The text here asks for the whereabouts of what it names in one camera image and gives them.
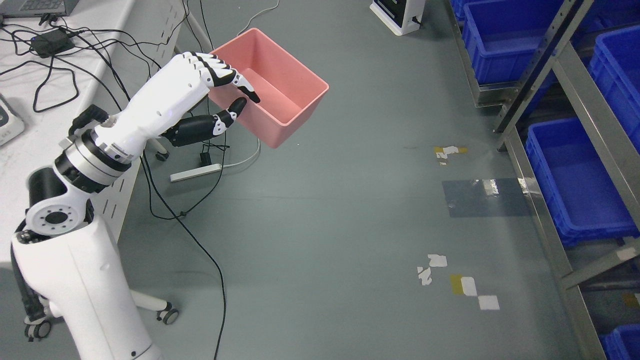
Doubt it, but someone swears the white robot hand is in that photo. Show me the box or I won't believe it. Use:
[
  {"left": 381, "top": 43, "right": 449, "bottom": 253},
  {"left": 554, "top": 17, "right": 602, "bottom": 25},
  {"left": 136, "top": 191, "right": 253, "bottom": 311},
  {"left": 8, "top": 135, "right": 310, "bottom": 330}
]
[{"left": 94, "top": 51, "right": 261, "bottom": 157}]

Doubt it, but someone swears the blue bin upper right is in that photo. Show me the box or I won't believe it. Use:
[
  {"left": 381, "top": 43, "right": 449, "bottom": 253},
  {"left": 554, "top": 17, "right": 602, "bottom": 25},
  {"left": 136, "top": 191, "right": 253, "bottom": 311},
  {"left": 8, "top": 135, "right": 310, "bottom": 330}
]
[{"left": 450, "top": 0, "right": 563, "bottom": 85}]

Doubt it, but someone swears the white desk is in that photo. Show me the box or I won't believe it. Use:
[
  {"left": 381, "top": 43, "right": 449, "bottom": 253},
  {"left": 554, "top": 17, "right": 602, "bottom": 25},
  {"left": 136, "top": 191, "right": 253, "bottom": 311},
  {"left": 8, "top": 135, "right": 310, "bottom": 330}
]
[{"left": 0, "top": 0, "right": 211, "bottom": 341}]

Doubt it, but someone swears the black power adapter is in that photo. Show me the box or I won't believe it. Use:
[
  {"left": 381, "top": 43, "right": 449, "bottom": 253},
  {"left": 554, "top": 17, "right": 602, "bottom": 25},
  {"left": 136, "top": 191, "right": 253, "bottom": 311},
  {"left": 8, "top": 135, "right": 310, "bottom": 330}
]
[{"left": 30, "top": 28, "right": 74, "bottom": 59}]

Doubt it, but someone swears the stainless steel shelf rack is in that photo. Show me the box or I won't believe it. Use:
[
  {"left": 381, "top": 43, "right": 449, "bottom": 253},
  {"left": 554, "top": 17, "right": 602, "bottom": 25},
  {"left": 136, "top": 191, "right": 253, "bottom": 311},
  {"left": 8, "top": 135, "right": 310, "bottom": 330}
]
[{"left": 445, "top": 0, "right": 639, "bottom": 360}]

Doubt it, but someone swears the blue bin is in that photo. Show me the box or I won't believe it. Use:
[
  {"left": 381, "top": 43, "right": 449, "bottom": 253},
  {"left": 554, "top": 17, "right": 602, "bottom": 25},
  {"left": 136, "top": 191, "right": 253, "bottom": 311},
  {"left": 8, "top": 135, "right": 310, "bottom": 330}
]
[
  {"left": 450, "top": 0, "right": 563, "bottom": 85},
  {"left": 525, "top": 118, "right": 639, "bottom": 248}
]

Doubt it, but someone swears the white device base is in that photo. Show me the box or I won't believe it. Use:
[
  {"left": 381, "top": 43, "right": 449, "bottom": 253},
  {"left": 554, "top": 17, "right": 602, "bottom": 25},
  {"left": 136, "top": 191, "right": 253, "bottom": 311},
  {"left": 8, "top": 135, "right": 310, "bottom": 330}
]
[{"left": 369, "top": 0, "right": 426, "bottom": 36}]

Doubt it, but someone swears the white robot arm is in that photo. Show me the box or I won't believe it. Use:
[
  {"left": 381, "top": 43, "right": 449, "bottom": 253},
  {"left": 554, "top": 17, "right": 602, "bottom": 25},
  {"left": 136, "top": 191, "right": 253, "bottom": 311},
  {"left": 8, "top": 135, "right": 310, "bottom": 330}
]
[{"left": 11, "top": 52, "right": 260, "bottom": 360}]

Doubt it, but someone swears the black cable on floor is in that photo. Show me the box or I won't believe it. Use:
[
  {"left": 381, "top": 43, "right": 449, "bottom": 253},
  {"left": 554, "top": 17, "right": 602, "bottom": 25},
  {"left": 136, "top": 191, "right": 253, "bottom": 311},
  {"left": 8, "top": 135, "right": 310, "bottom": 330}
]
[{"left": 140, "top": 145, "right": 231, "bottom": 360}]

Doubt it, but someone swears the white power strip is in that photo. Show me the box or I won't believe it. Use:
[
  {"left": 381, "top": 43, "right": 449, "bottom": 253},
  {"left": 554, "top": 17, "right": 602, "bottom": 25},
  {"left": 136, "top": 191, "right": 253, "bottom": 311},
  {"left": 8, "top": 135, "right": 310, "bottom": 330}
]
[{"left": 169, "top": 163, "right": 223, "bottom": 183}]

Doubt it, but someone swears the blue bin middle right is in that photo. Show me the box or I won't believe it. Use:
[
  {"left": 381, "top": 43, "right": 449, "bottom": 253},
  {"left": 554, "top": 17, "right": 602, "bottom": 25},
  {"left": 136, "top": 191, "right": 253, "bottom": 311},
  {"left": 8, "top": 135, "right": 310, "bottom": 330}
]
[{"left": 525, "top": 118, "right": 639, "bottom": 248}]

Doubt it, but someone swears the pink plastic storage box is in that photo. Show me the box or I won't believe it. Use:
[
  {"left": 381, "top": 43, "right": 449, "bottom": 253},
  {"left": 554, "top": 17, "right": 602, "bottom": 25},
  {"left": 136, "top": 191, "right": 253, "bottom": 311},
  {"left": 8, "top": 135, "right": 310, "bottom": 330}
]
[{"left": 212, "top": 28, "right": 330, "bottom": 149}]

